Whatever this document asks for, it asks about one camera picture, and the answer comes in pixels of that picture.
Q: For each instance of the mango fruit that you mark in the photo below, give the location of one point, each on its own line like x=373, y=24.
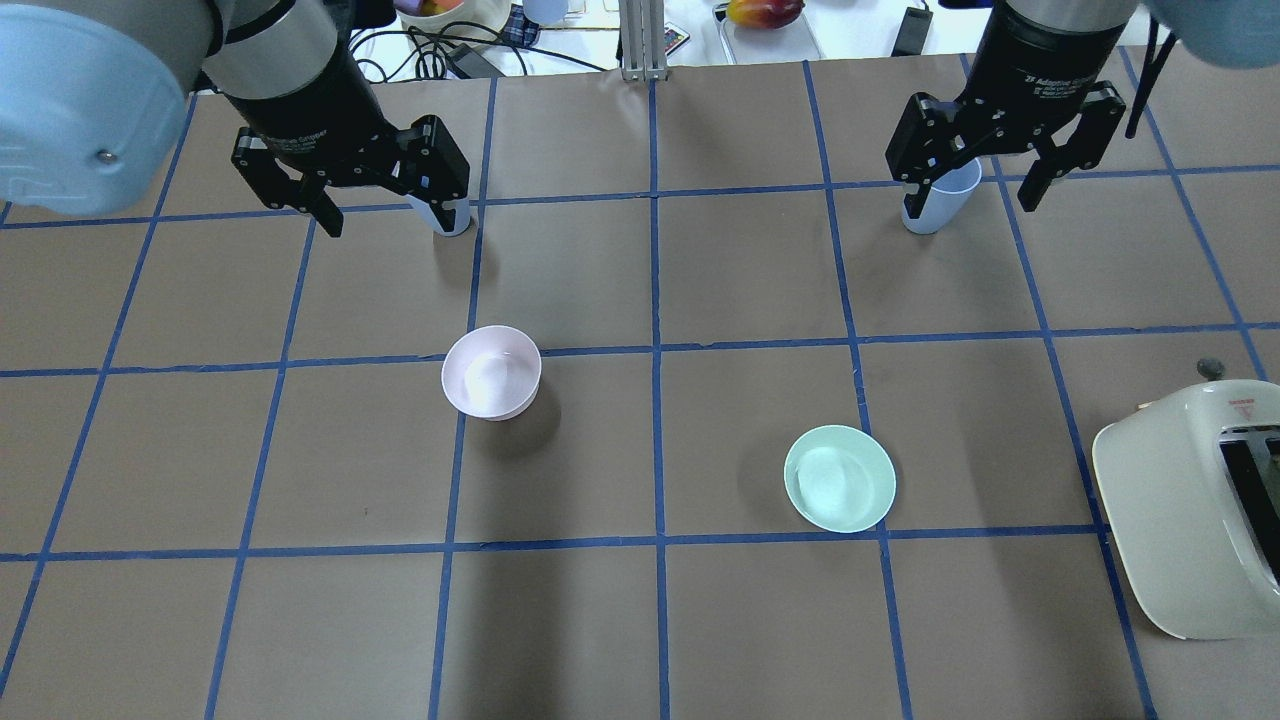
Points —
x=764, y=14

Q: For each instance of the black power adapter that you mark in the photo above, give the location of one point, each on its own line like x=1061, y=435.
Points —
x=914, y=28

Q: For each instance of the white bowl with fruit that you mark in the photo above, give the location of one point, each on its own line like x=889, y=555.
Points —
x=470, y=19

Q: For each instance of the cream toaster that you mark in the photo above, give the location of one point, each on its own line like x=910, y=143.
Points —
x=1189, y=485

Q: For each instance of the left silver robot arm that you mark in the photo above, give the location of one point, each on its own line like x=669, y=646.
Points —
x=93, y=95

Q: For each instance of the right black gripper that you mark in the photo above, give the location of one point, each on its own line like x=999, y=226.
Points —
x=1040, y=62

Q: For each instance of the blue cup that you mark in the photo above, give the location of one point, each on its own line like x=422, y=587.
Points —
x=928, y=210
x=446, y=218

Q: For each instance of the aluminium frame post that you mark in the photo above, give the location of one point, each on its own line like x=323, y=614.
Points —
x=643, y=41

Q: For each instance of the clear tray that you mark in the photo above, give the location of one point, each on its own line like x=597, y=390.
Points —
x=763, y=46

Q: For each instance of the remote control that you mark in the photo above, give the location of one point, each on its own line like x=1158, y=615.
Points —
x=674, y=38

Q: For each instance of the green bowl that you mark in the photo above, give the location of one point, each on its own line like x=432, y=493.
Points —
x=840, y=479

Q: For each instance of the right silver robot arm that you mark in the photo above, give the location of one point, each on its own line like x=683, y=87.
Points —
x=1227, y=34

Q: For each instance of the pink bowl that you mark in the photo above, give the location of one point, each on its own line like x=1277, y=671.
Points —
x=492, y=373

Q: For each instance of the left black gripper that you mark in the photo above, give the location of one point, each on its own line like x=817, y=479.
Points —
x=312, y=108

